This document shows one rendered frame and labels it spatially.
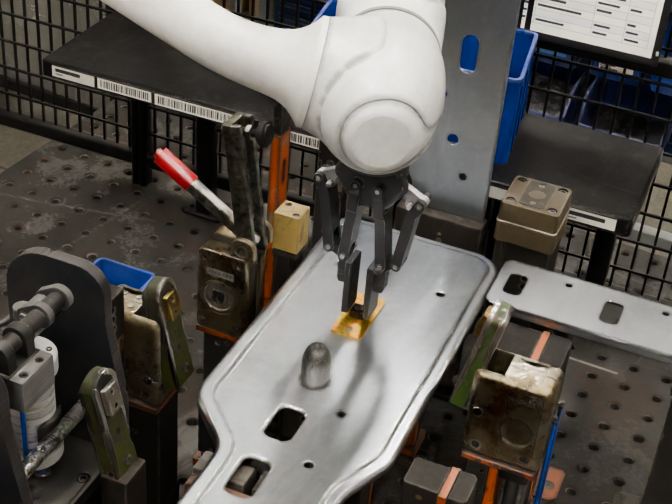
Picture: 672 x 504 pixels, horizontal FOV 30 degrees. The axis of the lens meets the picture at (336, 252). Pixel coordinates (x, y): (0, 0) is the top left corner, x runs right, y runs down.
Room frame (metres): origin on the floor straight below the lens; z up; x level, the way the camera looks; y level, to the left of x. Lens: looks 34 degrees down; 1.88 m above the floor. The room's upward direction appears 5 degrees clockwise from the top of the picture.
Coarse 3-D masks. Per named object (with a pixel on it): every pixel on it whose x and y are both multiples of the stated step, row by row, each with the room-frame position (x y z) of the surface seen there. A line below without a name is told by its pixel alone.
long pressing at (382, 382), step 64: (320, 256) 1.28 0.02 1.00; (448, 256) 1.30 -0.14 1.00; (256, 320) 1.13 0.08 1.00; (320, 320) 1.15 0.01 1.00; (384, 320) 1.16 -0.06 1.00; (448, 320) 1.17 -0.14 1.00; (256, 384) 1.03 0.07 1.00; (384, 384) 1.04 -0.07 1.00; (256, 448) 0.93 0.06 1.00; (320, 448) 0.94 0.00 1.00; (384, 448) 0.95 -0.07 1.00
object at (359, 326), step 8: (360, 296) 1.20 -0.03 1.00; (360, 304) 1.17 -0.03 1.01; (384, 304) 1.19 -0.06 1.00; (344, 312) 1.16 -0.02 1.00; (352, 312) 1.16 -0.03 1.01; (360, 312) 1.15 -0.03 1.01; (376, 312) 1.17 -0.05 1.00; (336, 320) 1.15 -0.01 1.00; (344, 320) 1.15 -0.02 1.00; (352, 320) 1.15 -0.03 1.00; (360, 320) 1.15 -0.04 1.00; (368, 320) 1.15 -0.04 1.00; (336, 328) 1.13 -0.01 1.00; (344, 328) 1.13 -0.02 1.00; (352, 328) 1.14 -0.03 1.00; (360, 328) 1.14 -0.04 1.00; (368, 328) 1.14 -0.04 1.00; (352, 336) 1.12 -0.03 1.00; (360, 336) 1.12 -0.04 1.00
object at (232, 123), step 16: (240, 112) 1.23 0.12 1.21; (224, 128) 1.20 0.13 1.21; (240, 128) 1.20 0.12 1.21; (272, 128) 1.21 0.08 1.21; (224, 144) 1.20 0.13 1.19; (240, 144) 1.20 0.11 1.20; (256, 144) 1.23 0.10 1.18; (240, 160) 1.20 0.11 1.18; (256, 160) 1.22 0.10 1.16; (240, 176) 1.20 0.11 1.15; (256, 176) 1.22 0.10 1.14; (240, 192) 1.19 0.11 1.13; (256, 192) 1.22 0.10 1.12; (240, 208) 1.19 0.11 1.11; (256, 208) 1.22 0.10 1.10; (240, 224) 1.19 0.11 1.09; (256, 224) 1.22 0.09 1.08; (256, 256) 1.19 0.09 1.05
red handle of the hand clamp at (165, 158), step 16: (160, 160) 1.24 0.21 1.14; (176, 160) 1.24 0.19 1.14; (176, 176) 1.23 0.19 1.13; (192, 176) 1.23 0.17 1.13; (192, 192) 1.23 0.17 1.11; (208, 192) 1.23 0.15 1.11; (208, 208) 1.22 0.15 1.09; (224, 208) 1.22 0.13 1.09; (224, 224) 1.21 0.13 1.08; (256, 240) 1.20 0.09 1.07
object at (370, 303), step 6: (372, 264) 1.15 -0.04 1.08; (366, 276) 1.14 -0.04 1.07; (372, 276) 1.14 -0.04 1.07; (366, 282) 1.14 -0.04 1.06; (372, 282) 1.14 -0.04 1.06; (366, 288) 1.14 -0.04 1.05; (372, 288) 1.15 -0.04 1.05; (366, 294) 1.14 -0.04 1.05; (372, 294) 1.15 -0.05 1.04; (378, 294) 1.17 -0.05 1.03; (366, 300) 1.14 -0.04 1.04; (372, 300) 1.15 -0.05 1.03; (366, 306) 1.14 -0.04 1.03; (372, 306) 1.15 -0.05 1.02; (366, 312) 1.14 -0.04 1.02; (372, 312) 1.16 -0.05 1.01; (366, 318) 1.14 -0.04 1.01
